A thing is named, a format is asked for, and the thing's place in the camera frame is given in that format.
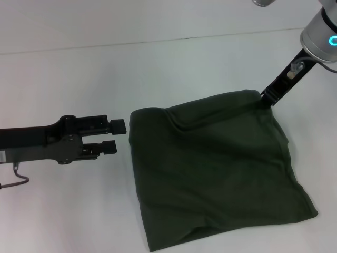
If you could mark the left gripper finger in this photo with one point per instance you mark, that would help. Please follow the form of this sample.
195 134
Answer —
105 147
100 125

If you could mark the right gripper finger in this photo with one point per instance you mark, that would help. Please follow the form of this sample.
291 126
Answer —
268 98

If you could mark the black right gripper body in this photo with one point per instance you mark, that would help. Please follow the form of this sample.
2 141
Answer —
289 76

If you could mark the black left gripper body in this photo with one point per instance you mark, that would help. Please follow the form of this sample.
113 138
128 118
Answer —
39 143

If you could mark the dark green FREE T-shirt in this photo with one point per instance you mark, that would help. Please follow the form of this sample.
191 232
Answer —
210 171

